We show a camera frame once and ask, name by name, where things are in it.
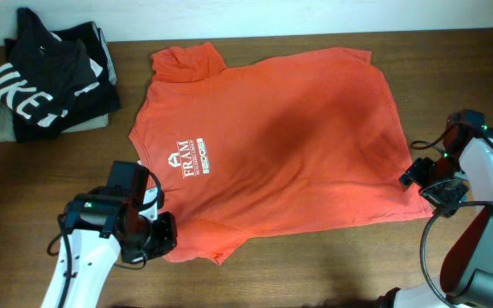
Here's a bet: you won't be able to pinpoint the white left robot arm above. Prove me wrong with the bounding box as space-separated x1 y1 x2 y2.
42 193 177 307

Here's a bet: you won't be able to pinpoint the folded grey garment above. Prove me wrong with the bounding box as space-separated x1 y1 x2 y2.
0 102 109 142

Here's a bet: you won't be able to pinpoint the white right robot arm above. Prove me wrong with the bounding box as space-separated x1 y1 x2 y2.
375 110 493 308

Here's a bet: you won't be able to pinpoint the orange t-shirt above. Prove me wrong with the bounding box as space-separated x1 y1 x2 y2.
129 43 431 264

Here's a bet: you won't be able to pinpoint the black t-shirt white letters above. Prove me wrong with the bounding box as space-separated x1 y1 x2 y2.
0 8 122 143

